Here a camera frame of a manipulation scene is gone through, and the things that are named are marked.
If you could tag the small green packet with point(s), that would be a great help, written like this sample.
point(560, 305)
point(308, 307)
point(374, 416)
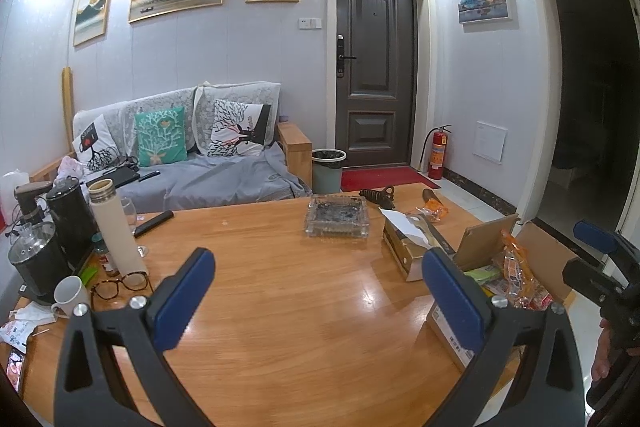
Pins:
point(89, 276)

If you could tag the person's right hand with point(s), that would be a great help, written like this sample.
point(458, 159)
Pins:
point(601, 354)

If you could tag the wine glass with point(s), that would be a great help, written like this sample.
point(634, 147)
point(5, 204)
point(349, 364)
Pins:
point(131, 212)

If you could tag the white wall switch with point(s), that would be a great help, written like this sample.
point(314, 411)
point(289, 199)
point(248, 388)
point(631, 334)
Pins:
point(309, 23)

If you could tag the white pillow black tree print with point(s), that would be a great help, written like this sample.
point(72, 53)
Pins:
point(235, 129)

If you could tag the leaning wooden board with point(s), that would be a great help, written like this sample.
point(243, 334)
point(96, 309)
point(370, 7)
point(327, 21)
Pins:
point(67, 107)

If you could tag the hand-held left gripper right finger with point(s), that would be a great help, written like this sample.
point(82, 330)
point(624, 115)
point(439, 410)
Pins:
point(455, 302)

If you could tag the grey-green trash bin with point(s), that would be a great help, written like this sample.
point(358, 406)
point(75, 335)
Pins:
point(327, 174)

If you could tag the red fire extinguisher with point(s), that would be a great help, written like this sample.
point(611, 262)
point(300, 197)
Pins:
point(438, 154)

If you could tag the teal tree print pillow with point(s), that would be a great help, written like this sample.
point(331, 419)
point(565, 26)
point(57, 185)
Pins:
point(161, 137)

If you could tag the small glass jar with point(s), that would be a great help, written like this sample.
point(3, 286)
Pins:
point(106, 259)

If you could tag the white pillow black red print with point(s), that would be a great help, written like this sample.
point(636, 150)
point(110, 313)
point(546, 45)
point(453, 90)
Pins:
point(95, 144)

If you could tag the red door mat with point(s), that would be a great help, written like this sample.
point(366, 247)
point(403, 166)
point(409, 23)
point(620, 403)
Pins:
point(385, 179)

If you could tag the small framed landscape painting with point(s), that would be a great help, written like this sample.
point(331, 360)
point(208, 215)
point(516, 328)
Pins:
point(92, 12)

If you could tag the green snack packet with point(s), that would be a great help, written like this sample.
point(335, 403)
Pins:
point(482, 274)

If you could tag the black pen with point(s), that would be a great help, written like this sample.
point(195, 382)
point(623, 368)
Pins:
point(149, 176)

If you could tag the gold tissue box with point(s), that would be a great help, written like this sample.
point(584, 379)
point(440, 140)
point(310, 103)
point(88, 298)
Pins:
point(407, 252)

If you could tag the glass ashtray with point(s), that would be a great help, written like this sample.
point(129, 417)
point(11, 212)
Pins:
point(337, 217)

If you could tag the brown cardboard box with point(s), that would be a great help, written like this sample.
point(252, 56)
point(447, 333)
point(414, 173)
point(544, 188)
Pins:
point(540, 252)

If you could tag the black water pump spout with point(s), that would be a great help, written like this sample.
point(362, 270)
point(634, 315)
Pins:
point(30, 197)

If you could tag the black laptop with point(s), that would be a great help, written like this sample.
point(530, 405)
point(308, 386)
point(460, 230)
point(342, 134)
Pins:
point(112, 178)

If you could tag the tall black kettle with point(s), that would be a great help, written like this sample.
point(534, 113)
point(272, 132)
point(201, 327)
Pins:
point(72, 217)

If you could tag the white wall panel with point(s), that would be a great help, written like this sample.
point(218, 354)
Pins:
point(490, 142)

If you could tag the grey blanket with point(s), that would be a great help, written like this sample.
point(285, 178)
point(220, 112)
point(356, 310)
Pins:
point(230, 182)

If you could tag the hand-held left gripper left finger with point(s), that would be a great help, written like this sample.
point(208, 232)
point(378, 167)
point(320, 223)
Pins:
point(185, 297)

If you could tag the wooden sofa armrest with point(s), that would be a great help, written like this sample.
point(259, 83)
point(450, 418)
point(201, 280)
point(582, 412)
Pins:
point(296, 152)

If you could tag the dark brown entrance door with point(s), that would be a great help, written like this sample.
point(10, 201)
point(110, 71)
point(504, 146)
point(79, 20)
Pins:
point(380, 57)

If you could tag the white mug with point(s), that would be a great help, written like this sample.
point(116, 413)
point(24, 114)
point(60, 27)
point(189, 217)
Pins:
point(70, 294)

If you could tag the white thermos bottle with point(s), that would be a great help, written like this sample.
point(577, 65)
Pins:
point(117, 232)

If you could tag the black remote control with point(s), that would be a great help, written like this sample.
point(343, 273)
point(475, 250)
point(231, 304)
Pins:
point(154, 224)

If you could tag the tortoiseshell eyeglasses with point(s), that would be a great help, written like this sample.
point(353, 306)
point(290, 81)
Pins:
point(102, 292)

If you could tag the pink cloth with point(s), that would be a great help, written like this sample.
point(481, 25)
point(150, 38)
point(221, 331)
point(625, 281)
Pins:
point(70, 168)

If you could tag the grey covered sofa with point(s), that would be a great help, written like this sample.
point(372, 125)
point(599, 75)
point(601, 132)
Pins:
point(230, 92)

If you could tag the dark iron ornament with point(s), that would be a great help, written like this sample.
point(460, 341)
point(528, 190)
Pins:
point(377, 197)

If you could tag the smartphone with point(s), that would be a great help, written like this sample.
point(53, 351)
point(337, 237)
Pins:
point(15, 369)

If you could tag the orange red snack packet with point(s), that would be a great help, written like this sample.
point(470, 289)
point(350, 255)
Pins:
point(522, 277)

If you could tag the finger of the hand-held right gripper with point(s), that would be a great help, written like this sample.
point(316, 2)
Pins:
point(592, 234)
point(590, 277)

